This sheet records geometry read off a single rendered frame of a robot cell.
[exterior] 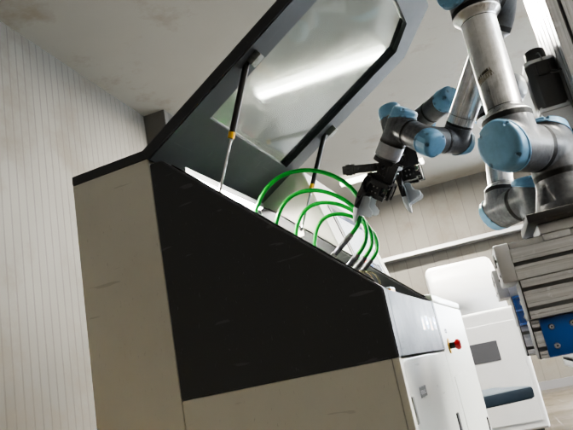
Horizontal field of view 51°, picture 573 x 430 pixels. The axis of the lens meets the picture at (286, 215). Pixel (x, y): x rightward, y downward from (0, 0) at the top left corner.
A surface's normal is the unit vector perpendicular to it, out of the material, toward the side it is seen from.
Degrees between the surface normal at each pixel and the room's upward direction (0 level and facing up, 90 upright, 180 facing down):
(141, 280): 90
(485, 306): 71
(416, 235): 90
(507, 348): 90
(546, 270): 90
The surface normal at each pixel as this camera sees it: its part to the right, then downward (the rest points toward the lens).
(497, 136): -0.80, 0.14
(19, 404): 0.93, -0.26
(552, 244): -0.31, -0.20
